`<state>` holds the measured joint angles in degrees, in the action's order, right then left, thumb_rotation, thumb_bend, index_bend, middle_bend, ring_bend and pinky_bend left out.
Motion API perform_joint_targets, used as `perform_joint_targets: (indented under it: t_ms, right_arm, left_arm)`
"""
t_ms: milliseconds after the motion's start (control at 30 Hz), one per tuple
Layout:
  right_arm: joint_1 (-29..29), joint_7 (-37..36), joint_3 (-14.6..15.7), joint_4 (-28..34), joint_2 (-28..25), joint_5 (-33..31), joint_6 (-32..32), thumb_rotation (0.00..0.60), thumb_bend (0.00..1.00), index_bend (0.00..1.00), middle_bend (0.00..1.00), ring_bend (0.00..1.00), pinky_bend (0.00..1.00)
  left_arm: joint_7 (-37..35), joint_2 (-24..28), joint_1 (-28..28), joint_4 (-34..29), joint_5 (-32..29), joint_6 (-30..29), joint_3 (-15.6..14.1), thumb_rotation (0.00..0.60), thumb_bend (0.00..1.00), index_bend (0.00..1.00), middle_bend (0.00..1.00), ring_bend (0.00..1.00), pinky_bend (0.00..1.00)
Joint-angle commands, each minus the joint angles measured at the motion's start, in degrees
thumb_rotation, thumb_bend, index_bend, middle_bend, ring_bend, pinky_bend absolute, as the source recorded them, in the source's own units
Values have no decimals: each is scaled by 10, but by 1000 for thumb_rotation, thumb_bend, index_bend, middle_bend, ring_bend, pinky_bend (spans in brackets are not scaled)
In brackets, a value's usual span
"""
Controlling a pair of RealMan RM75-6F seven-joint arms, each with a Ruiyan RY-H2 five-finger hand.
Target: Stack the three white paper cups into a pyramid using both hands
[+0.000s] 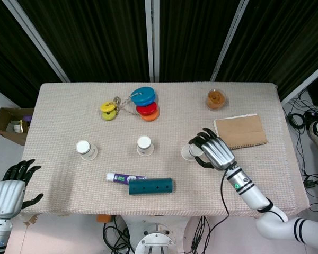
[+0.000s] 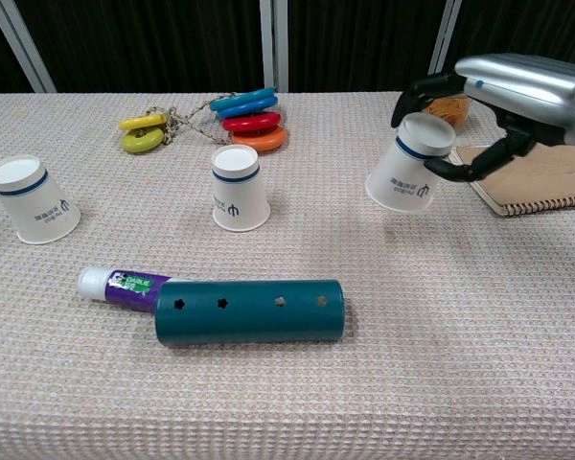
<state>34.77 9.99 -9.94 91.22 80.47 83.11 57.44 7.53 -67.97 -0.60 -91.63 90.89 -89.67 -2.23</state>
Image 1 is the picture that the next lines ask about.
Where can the light blue wooden disc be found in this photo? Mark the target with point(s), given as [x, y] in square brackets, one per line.
[141, 94]

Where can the beige woven tablecloth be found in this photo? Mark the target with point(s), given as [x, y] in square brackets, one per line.
[69, 185]

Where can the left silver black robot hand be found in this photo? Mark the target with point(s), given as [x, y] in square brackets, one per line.
[6, 195]

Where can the teal cylinder with holes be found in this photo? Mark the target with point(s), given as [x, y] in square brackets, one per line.
[151, 186]

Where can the red wooden disc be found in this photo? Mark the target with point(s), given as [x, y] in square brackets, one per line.
[147, 109]

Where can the orange wooden disc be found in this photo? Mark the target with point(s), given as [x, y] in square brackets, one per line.
[152, 117]

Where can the white paper cup blue stripe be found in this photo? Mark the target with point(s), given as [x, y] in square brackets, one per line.
[145, 148]
[86, 152]
[186, 154]

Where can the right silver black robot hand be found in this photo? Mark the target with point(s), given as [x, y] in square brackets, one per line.
[218, 153]

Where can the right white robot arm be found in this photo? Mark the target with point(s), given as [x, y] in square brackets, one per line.
[254, 195]

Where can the grey partition post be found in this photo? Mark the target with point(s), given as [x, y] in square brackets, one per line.
[152, 39]
[304, 84]
[230, 39]
[37, 39]

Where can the green wooden disc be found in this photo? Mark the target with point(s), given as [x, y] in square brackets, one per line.
[108, 116]

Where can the clear jar of rubber bands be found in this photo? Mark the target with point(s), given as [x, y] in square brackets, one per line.
[216, 100]

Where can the dark curtain panel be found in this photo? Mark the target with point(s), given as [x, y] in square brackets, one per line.
[281, 39]
[95, 39]
[5, 53]
[190, 39]

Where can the yellow wooden disc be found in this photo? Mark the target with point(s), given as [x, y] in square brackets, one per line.
[107, 107]

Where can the purple white toothpaste tube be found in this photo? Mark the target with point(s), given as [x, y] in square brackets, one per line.
[119, 177]

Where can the brown spiral notebook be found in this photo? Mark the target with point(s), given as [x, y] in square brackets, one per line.
[241, 131]

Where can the brown cardboard box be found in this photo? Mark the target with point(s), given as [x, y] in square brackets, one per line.
[1, 124]

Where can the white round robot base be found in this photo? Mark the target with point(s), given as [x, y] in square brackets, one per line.
[155, 243]

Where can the dark blue wooden disc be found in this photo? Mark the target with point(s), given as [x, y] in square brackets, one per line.
[151, 101]

